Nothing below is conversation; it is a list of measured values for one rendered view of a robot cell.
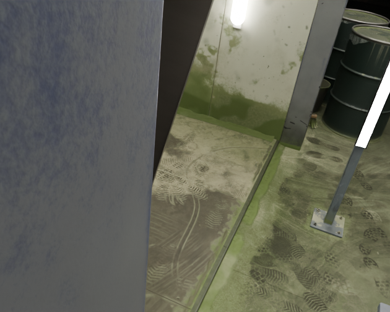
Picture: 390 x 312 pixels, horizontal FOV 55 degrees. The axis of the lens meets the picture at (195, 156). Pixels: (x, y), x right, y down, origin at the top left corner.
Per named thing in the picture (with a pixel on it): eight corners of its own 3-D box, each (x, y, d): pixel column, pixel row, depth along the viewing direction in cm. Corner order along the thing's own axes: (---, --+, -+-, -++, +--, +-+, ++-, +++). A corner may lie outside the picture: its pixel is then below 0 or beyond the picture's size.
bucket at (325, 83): (320, 117, 374) (329, 90, 358) (291, 109, 382) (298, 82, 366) (324, 105, 398) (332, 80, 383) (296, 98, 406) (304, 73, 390)
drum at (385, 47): (317, 108, 390) (346, 20, 341) (374, 117, 386) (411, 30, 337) (325, 136, 341) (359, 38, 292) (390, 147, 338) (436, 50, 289)
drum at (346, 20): (363, 97, 428) (394, 17, 379) (351, 115, 386) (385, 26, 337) (313, 82, 451) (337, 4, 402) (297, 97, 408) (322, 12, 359)
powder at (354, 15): (391, 20, 380) (392, 18, 380) (382, 29, 340) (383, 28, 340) (338, 8, 401) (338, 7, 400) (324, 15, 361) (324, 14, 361)
